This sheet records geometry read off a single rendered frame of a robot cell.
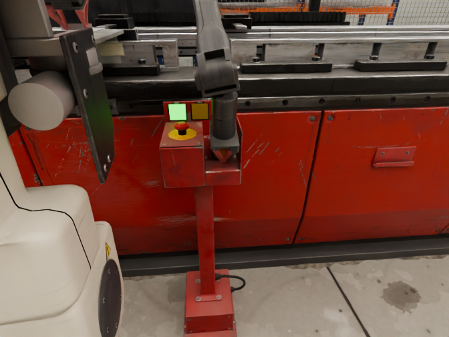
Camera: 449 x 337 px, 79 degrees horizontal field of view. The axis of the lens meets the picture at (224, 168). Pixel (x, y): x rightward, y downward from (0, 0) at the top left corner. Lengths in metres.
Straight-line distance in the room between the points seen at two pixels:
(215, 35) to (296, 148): 0.56
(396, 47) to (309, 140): 0.43
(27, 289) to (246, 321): 1.00
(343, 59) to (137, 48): 0.69
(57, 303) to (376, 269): 1.40
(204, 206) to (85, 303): 0.54
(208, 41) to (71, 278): 0.45
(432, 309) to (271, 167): 0.90
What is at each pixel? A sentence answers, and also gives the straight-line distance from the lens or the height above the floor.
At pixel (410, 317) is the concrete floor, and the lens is 1.45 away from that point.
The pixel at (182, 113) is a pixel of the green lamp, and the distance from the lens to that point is 0.79.
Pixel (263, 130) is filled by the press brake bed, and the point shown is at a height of 0.70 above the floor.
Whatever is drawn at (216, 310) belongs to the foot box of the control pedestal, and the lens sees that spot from 1.12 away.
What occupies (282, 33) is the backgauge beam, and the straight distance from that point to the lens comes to 1.27.
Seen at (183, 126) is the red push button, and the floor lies 0.81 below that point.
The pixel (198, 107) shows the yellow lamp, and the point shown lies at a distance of 0.78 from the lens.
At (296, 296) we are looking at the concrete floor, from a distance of 1.33.
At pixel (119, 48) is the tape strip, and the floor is 0.95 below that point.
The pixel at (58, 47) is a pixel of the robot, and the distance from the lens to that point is 0.33.
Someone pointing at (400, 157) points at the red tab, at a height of 0.58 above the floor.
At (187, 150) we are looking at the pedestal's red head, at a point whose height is 0.77.
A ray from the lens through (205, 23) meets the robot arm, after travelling 0.59.
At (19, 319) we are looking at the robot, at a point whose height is 0.82.
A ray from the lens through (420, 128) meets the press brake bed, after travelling 1.20.
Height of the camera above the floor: 1.07
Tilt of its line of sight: 31 degrees down
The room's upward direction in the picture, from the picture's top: straight up
